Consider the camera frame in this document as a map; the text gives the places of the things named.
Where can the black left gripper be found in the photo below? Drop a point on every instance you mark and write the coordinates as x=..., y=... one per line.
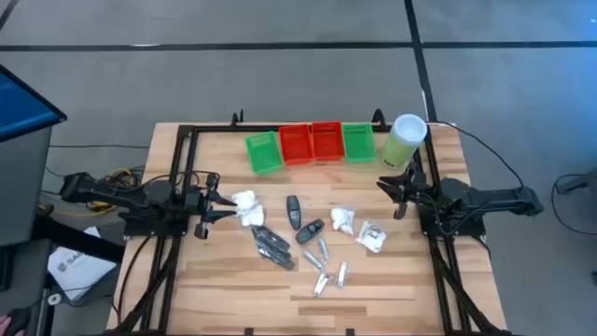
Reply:
x=205, y=184

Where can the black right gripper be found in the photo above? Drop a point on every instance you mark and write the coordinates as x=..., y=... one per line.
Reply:
x=416, y=175

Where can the green plastic basket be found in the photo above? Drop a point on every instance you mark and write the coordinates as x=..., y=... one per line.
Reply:
x=263, y=154
x=359, y=142

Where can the bagged silver nail clipper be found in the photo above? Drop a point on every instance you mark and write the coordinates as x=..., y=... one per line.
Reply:
x=321, y=284
x=342, y=274
x=313, y=260
x=323, y=249

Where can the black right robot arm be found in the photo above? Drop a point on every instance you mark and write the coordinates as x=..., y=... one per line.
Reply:
x=494, y=198

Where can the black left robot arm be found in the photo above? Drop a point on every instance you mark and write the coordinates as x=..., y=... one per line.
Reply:
x=93, y=189

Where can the green wipes canister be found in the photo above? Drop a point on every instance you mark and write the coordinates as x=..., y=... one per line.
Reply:
x=403, y=140

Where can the red plastic basket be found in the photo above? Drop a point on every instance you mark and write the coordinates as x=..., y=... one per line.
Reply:
x=296, y=144
x=328, y=141

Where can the black desk beam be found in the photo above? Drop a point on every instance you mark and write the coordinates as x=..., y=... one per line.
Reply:
x=84, y=242

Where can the white paper sheet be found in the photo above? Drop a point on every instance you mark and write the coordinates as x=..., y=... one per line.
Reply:
x=77, y=275

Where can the grey stand leg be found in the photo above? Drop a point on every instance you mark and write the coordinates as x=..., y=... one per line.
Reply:
x=578, y=183

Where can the white round object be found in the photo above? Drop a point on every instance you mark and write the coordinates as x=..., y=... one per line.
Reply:
x=55, y=299

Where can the grey cart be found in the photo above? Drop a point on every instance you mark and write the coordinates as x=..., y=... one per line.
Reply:
x=23, y=186

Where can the blue screen monitor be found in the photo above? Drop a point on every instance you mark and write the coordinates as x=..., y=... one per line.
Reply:
x=23, y=107

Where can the black computer mouse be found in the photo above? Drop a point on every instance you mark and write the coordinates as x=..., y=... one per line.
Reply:
x=18, y=319

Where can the person's hand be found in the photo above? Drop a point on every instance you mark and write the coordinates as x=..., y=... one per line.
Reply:
x=3, y=322

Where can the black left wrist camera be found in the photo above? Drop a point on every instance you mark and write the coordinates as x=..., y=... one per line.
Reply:
x=192, y=200

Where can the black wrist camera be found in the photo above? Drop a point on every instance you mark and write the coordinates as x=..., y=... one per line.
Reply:
x=425, y=196
x=192, y=200

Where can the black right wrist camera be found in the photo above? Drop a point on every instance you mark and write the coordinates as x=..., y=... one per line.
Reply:
x=425, y=196

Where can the black aluminium table frame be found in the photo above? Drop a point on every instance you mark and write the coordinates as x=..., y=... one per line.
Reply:
x=210, y=127

